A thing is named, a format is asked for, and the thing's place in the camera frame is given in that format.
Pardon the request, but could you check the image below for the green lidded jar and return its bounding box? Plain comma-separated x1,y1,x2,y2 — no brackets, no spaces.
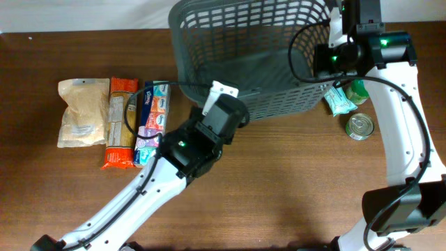
346,80,369,105

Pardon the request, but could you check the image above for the light blue wet wipes pack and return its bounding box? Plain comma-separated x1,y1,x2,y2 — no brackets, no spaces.
324,86,357,117

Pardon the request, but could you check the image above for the colourful Kleenex tissue multipack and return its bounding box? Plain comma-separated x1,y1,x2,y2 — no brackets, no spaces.
133,81,171,168

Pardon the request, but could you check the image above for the grey plastic basket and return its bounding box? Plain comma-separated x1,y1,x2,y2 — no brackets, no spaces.
168,0,335,121

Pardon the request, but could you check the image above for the red spaghetti packet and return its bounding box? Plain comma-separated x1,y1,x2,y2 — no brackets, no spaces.
101,77,139,169

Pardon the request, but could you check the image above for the clear bag of brown grain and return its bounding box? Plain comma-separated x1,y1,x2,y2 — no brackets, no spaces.
57,78,110,148

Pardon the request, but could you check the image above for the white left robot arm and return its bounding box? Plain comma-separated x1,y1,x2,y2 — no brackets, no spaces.
31,94,249,251

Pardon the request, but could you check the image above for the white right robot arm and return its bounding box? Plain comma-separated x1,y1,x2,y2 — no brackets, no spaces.
314,1,445,250

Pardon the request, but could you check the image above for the silver tin can green label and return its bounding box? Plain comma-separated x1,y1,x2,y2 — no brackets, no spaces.
346,113,375,141

